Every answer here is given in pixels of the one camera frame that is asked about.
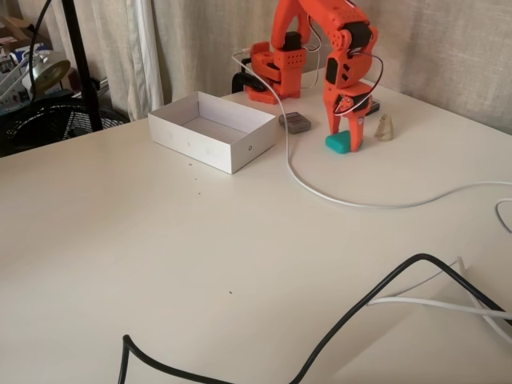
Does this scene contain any black lamp pole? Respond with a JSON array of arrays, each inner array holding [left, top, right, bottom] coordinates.
[[59, 0, 104, 133]]

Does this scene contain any white sheer curtain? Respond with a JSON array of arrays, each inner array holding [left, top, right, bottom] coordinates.
[[123, 0, 177, 121]]

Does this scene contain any green rounded cube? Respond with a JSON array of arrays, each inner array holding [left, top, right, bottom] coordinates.
[[324, 130, 353, 156]]

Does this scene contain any small beige figurine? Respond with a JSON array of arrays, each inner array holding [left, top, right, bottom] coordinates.
[[374, 114, 396, 142]]

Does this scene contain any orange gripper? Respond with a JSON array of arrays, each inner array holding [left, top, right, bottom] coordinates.
[[323, 53, 376, 154]]

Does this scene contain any thick black cable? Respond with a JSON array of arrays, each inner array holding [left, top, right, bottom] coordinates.
[[118, 253, 512, 384]]

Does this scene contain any cardboard box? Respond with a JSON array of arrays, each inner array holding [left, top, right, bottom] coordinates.
[[0, 14, 46, 47]]

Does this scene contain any thick white cable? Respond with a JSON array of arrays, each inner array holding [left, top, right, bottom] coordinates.
[[366, 295, 512, 346]]

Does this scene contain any beige curtain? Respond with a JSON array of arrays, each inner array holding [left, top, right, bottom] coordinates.
[[39, 0, 512, 135]]

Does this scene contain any thin white wire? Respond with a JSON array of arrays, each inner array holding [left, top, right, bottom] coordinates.
[[375, 257, 468, 300]]

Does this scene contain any metal desk lamp head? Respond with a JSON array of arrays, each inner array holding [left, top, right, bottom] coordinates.
[[30, 50, 72, 97]]

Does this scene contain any black floor fan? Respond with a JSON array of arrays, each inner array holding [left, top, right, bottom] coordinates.
[[0, 94, 130, 158]]

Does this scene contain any small grey flat device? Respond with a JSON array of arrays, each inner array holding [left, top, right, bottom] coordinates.
[[278, 111, 313, 136]]

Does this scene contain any white cardboard box bin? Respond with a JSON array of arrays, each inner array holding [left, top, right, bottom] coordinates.
[[147, 90, 278, 175]]

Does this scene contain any long white cable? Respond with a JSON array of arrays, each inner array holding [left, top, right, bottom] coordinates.
[[230, 50, 512, 210]]

